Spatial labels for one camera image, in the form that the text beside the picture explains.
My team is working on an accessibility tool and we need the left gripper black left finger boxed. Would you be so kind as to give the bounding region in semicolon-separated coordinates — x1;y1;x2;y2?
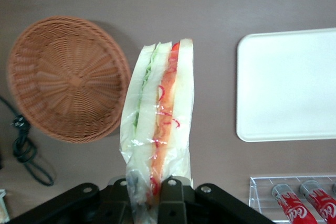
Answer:
104;177;134;224

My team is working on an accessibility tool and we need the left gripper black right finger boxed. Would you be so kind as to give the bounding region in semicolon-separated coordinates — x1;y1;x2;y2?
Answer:
156;176;190;224

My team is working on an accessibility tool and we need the triangle sandwich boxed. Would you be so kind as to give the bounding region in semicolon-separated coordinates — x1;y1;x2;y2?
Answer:
119;37;195;224

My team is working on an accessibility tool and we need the brown round wicker basket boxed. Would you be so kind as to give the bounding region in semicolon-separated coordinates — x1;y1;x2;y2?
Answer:
6;15;131;144

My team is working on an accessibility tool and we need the beige plastic serving tray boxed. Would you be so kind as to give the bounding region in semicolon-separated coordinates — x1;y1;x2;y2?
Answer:
235;27;336;143

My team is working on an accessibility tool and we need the clear acrylic bottle rack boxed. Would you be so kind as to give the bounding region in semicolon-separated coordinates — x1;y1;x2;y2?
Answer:
247;175;336;224

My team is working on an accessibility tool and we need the red cola bottle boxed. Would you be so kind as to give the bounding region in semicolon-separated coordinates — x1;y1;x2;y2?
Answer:
299;180;336;224
271;183;320;224

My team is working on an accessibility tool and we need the black power cable with plug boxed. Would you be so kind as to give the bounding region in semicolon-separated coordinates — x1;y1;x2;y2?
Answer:
0;94;55;187

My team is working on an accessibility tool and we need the white wire rack basket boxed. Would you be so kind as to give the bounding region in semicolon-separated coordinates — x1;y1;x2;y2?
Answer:
0;188;9;221

